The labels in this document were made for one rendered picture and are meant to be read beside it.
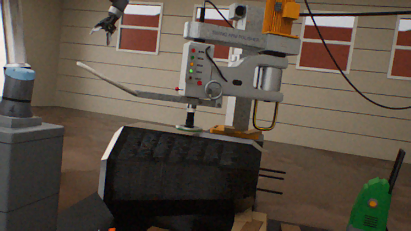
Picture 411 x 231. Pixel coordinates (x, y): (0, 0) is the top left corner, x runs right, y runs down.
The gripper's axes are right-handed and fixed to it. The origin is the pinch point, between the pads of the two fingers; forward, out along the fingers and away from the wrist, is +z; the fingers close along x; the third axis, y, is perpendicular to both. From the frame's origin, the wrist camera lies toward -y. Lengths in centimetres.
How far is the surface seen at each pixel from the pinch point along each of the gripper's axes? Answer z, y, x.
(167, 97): 12, 27, 57
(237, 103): -19, 13, 155
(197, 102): 3, 38, 76
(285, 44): -73, 64, 108
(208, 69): -22, 40, 69
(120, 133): 54, 4, 51
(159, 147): 48, 36, 66
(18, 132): 67, 44, -35
